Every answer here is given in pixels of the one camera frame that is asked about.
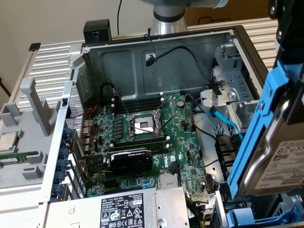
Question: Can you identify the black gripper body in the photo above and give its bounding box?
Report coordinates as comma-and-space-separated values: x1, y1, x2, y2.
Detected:
269, 0, 304, 43

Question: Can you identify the hard disk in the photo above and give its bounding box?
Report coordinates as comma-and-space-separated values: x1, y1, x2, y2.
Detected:
227, 60, 304, 199

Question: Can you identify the metal disk bay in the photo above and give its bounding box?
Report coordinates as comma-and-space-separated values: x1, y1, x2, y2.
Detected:
213, 182, 304, 228

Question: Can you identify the blue disk carrier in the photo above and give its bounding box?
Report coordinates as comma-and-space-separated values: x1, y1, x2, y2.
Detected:
225, 199, 304, 225

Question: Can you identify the metal drive cage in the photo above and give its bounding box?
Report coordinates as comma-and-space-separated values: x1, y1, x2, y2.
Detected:
199, 38, 270, 133

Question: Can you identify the white barcode tag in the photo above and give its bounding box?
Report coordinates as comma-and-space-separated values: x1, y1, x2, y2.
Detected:
206, 191, 216, 210

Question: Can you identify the metal socket cover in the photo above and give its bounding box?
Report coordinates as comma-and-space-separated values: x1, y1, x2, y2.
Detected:
153, 95, 177, 119

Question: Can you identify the black RAM slot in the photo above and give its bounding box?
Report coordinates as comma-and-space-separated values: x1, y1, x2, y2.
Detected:
111, 135, 171, 149
110, 98, 165, 114
111, 142, 171, 154
110, 92, 164, 107

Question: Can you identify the silver chipset heatsink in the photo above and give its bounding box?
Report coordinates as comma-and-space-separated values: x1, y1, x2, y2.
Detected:
158, 174, 179, 190

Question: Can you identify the CPU socket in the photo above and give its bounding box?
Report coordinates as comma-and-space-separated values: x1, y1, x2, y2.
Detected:
125, 111, 167, 143

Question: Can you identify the metal locking lever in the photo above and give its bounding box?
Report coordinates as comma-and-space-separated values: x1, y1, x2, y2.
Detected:
113, 88, 131, 119
129, 124, 158, 134

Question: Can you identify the grey power supply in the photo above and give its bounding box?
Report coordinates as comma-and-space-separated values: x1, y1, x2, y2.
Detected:
46, 186, 190, 228

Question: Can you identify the black graphics card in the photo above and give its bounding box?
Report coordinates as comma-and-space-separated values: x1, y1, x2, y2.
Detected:
79, 147, 154, 178

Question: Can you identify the open PC case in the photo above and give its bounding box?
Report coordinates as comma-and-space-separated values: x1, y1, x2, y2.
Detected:
39, 25, 304, 228

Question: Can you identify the black CPU cooler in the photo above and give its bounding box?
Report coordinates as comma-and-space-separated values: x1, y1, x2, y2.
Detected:
83, 20, 113, 45

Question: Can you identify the green motherboard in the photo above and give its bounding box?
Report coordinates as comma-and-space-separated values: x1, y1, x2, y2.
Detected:
80, 92, 223, 216

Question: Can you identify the black expansion slot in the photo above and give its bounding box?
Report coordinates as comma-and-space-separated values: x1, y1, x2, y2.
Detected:
104, 180, 125, 190

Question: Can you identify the grey parts rack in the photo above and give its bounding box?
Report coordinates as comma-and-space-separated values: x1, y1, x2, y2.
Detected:
0, 77, 64, 190

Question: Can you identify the green RAM stick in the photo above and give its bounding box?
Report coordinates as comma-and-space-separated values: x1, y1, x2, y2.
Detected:
0, 151, 39, 165

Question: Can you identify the silver CPU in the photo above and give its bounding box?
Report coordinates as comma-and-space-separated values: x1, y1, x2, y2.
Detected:
0, 131, 19, 152

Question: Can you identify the blue SATA wire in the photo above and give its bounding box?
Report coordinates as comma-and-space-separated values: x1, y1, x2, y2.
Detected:
207, 106, 244, 141

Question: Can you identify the black board wire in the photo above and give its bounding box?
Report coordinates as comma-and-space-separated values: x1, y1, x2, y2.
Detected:
190, 84, 218, 141

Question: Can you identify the thin black red wire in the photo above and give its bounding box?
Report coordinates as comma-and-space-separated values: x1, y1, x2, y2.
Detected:
191, 147, 220, 168
143, 33, 159, 62

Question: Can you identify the black wire with plug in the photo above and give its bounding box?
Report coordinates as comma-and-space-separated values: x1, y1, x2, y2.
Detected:
145, 45, 225, 96
168, 161, 181, 190

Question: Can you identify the yellow black wire bundle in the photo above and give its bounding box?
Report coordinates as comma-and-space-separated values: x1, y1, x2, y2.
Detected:
185, 196, 209, 228

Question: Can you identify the thin black hanging cable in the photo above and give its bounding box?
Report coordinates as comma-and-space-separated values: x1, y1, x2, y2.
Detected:
116, 0, 123, 36

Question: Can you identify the short black wire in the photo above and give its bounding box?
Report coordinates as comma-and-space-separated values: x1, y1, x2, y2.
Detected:
101, 82, 120, 98

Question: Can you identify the red black twisted wire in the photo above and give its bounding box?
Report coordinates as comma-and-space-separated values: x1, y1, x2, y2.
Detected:
70, 105, 98, 144

